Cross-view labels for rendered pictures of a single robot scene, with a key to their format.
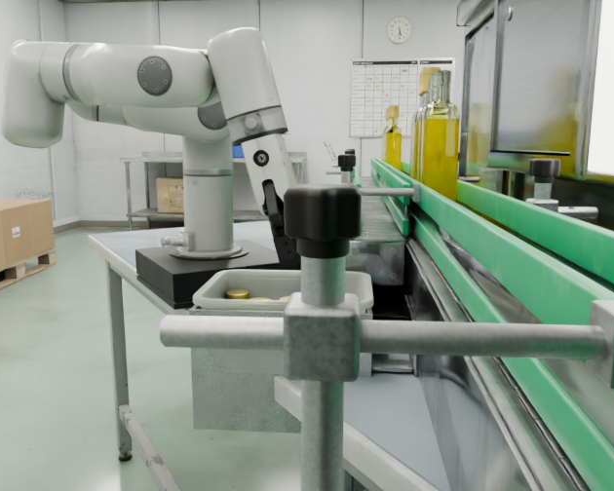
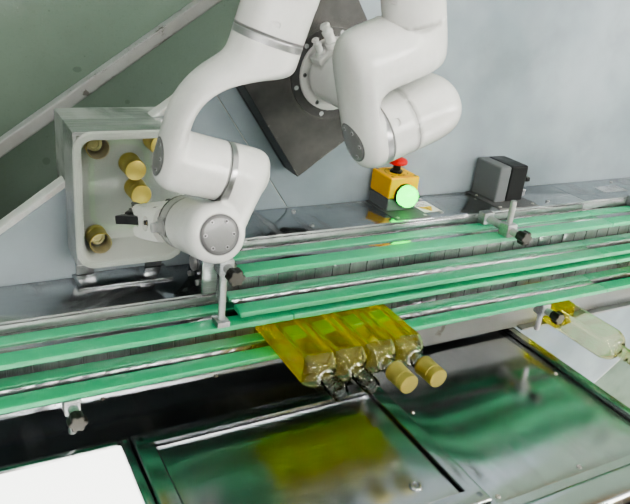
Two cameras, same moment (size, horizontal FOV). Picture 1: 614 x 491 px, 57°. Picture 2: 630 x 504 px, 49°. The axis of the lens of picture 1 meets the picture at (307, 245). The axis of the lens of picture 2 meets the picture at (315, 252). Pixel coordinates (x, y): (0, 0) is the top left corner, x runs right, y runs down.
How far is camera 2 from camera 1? 1.08 m
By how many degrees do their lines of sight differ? 55
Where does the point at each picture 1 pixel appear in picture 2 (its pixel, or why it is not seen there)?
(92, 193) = not seen: outside the picture
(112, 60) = (174, 112)
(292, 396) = (40, 196)
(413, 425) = not seen: outside the picture
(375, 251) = (198, 267)
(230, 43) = (185, 236)
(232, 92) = (172, 219)
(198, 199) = not seen: hidden behind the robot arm
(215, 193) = not seen: hidden behind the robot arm
